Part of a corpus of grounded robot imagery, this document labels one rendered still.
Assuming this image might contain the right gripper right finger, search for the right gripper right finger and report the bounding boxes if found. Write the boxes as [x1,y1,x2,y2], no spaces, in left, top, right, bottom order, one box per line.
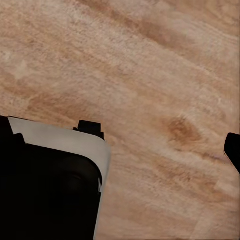
[224,132,240,173]

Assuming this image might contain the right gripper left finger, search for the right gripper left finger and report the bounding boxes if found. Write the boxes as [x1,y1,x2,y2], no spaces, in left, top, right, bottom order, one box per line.
[0,133,26,193]

